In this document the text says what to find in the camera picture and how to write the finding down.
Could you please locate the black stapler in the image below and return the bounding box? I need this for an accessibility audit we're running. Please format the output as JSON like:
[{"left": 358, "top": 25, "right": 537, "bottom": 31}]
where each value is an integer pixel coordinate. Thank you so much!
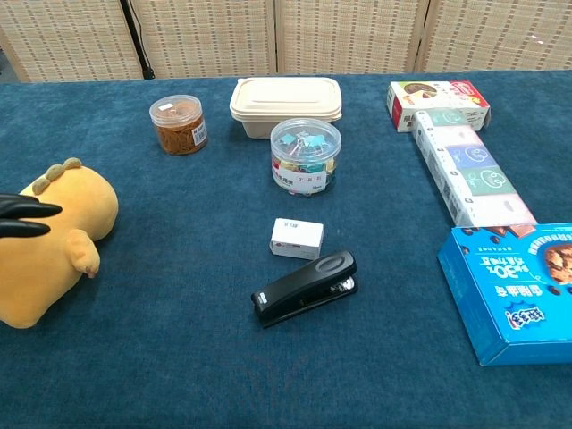
[{"left": 250, "top": 249, "right": 359, "bottom": 330}]

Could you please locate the black stand pole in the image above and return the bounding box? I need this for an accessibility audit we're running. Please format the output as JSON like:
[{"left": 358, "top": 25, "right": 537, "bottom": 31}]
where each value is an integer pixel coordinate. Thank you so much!
[{"left": 118, "top": 0, "right": 156, "bottom": 80}]

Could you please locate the blue cookie box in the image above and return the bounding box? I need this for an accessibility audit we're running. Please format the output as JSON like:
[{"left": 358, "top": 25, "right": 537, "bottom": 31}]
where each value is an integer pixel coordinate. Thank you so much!
[{"left": 436, "top": 221, "right": 572, "bottom": 367}]

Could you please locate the woven folding screen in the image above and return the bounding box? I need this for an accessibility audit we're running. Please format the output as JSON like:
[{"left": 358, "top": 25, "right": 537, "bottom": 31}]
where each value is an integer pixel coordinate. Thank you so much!
[{"left": 0, "top": 0, "right": 572, "bottom": 83}]

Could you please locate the clear jar of binder clips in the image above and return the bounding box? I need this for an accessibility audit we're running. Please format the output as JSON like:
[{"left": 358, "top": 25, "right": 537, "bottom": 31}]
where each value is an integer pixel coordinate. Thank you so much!
[{"left": 269, "top": 117, "right": 342, "bottom": 198}]

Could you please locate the small white staples box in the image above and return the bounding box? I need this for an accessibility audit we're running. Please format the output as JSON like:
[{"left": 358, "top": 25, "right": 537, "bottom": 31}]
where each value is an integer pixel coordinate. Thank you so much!
[{"left": 269, "top": 217, "right": 324, "bottom": 261}]

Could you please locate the long pastel tissue pack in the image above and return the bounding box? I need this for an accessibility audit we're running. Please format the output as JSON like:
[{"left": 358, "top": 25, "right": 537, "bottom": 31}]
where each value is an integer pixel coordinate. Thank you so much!
[{"left": 411, "top": 109, "right": 539, "bottom": 228}]

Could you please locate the clear jar of rubber bands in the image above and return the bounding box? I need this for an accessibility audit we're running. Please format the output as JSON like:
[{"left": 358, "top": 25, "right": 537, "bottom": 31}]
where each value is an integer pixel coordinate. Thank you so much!
[{"left": 148, "top": 95, "right": 209, "bottom": 156}]

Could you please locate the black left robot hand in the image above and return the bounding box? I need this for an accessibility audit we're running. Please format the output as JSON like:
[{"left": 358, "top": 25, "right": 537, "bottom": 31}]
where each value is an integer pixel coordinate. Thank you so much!
[{"left": 0, "top": 193, "right": 63, "bottom": 240}]

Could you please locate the blue table cloth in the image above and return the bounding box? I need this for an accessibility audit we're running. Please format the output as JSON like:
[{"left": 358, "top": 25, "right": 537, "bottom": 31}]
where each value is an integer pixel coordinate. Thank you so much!
[{"left": 0, "top": 70, "right": 572, "bottom": 429}]

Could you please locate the beige lidded food container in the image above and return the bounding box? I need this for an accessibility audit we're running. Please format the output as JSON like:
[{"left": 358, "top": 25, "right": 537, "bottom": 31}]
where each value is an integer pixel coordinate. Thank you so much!
[{"left": 229, "top": 76, "right": 343, "bottom": 139}]

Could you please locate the yellow dinosaur plush toy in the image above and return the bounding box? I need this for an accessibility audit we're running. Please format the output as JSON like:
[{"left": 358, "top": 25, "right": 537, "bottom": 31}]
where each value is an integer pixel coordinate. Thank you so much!
[{"left": 0, "top": 157, "right": 120, "bottom": 331}]

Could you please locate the red white cake box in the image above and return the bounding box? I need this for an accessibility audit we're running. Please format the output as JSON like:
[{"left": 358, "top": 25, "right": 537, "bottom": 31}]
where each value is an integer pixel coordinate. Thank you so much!
[{"left": 386, "top": 80, "right": 492, "bottom": 134}]

